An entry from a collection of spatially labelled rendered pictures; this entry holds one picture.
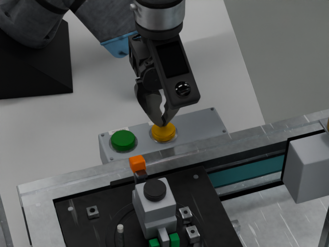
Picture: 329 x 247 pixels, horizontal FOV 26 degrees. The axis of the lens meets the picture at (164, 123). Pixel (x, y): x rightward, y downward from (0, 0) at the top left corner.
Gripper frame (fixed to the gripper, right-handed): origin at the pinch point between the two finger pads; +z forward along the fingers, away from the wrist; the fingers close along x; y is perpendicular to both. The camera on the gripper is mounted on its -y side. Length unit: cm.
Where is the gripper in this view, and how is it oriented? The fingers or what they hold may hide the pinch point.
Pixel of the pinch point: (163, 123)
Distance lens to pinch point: 117.7
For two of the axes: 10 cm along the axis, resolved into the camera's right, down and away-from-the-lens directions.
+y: -3.2, -6.7, 6.7
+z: 0.0, 7.0, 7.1
